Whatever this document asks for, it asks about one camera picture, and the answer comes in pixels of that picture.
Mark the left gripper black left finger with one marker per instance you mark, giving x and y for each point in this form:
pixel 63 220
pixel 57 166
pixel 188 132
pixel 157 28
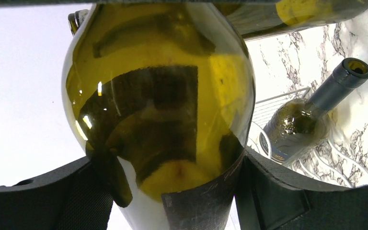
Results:
pixel 70 197

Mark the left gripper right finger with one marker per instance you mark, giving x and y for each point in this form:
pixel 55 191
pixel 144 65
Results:
pixel 273 197

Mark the green wine bottle front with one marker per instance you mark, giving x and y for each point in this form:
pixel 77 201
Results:
pixel 300 124

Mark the green bottle black neck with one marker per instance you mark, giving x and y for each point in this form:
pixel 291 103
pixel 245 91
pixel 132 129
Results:
pixel 160 97

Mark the green bottle silver neck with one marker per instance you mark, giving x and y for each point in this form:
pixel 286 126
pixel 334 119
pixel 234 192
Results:
pixel 260 20

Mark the white wire wine rack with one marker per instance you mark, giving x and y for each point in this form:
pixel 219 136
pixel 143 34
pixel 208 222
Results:
pixel 316 149

